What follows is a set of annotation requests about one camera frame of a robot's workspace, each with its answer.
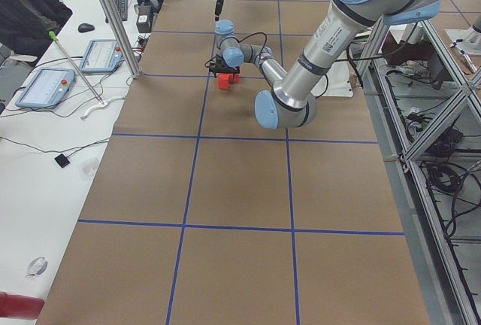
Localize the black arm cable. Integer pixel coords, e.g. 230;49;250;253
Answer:
236;32;268;55

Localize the far blue teach pendant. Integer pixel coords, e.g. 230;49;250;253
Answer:
80;39;123;74

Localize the red object at corner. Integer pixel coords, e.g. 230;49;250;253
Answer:
1;291;45;320

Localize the aluminium frame post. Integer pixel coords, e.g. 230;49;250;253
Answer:
99;0;141;79

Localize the black keyboard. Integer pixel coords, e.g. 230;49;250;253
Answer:
113;0;129;21

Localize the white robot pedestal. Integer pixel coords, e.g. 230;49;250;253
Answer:
311;62;353;98

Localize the white curved plastic part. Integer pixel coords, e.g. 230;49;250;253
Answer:
80;96;126;120

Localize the person in black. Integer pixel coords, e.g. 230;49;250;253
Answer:
1;0;73;59

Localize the black power box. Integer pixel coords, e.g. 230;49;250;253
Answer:
136;4;153;34

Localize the metal rod green tip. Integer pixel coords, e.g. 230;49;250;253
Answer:
48;31;105;105

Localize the red block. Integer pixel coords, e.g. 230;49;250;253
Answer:
229;74;240;84
217;74;231;90

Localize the near blue teach pendant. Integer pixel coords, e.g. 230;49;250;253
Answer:
15;68;76;109

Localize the black computer mouse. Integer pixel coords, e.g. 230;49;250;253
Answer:
77;23;95;33

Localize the small black square pad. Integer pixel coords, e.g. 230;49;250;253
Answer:
54;153;71;169

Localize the clear tape roll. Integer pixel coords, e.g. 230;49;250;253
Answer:
26;257;48;278

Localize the blue teach pendant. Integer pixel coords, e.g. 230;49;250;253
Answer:
15;68;76;109
80;39;123;74

